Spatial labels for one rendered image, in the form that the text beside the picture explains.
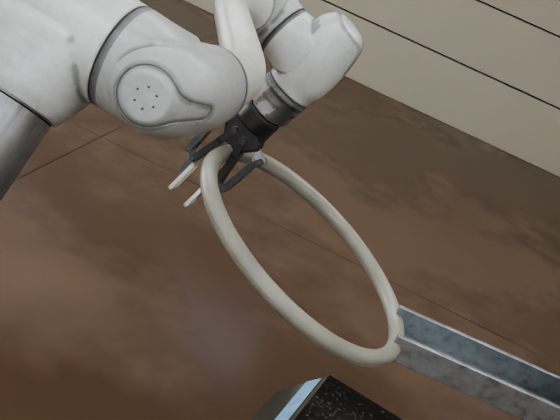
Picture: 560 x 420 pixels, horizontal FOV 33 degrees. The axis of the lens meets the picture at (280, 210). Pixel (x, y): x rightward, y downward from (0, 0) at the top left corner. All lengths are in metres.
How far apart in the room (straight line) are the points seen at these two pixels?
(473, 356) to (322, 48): 0.65
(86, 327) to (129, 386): 0.33
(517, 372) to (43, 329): 1.96
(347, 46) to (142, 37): 0.58
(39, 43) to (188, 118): 0.19
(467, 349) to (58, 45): 1.03
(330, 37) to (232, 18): 0.23
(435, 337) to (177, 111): 0.91
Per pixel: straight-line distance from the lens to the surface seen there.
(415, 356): 1.68
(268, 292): 1.44
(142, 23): 1.07
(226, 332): 3.71
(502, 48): 7.66
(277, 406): 1.99
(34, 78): 1.08
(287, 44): 1.58
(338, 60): 1.57
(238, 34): 1.35
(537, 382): 1.84
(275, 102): 1.60
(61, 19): 1.09
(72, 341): 3.36
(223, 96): 1.08
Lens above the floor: 1.92
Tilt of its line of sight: 23 degrees down
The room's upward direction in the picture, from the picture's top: 23 degrees clockwise
